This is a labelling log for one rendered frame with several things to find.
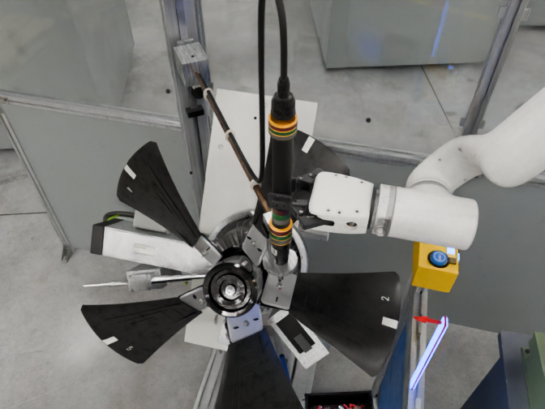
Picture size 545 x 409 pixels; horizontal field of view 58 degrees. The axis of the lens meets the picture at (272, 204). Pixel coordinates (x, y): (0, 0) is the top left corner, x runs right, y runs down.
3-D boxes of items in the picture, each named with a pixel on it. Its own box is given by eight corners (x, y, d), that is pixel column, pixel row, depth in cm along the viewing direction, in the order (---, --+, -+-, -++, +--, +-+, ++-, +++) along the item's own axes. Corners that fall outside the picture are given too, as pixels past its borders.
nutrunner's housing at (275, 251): (268, 264, 103) (265, 73, 69) (285, 259, 104) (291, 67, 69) (274, 279, 100) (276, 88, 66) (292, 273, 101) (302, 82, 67)
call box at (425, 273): (412, 243, 143) (420, 218, 135) (448, 249, 141) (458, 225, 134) (409, 289, 133) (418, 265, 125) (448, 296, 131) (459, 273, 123)
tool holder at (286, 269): (254, 247, 103) (252, 216, 95) (285, 237, 104) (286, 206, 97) (269, 281, 97) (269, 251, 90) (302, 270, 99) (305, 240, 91)
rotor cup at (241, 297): (208, 247, 116) (190, 260, 103) (269, 239, 113) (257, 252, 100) (219, 307, 117) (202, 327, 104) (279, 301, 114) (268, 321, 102)
